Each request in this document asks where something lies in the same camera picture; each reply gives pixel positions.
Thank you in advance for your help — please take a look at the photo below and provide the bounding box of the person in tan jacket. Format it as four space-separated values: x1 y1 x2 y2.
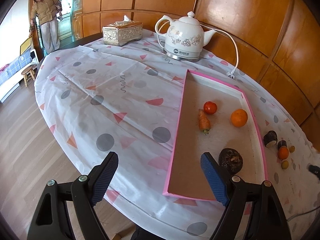
29 0 62 54

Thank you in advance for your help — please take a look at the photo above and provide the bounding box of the white kettle power cord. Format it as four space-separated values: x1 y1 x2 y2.
157 19 239 79

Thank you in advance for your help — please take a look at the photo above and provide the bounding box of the dark cut root large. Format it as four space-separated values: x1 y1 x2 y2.
263 130 278 148

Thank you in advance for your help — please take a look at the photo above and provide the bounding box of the small orange carrot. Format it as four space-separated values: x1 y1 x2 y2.
198 109 211 135

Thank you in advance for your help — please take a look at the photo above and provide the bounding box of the white ceramic electric kettle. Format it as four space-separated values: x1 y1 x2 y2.
155 11 216 61

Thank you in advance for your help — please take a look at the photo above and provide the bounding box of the black cable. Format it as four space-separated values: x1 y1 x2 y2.
286 205 320 222

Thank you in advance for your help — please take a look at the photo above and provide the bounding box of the pink rimmed tray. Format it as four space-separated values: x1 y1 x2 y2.
163 70 268 201

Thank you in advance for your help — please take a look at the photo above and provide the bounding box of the wooden stool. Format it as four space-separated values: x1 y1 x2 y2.
21 65 36 87

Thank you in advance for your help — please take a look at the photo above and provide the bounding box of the yellow green small fruit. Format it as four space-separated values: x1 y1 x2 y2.
281 160 289 170

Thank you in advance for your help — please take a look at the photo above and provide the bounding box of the ornate white tissue box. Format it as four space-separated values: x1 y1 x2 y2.
102 15 143 47

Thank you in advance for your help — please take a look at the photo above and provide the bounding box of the orange mandarin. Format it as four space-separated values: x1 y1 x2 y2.
277 146 290 160
230 109 248 127

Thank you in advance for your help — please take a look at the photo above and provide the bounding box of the patterned white tablecloth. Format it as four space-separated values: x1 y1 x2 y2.
35 30 319 239

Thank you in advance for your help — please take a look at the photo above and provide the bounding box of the red tomato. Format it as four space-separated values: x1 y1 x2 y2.
203 101 217 115

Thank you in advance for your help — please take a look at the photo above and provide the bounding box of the dark round root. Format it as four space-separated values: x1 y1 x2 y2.
219 148 244 175

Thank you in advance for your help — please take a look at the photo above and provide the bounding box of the wooden door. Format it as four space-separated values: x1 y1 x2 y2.
57 0 83 46

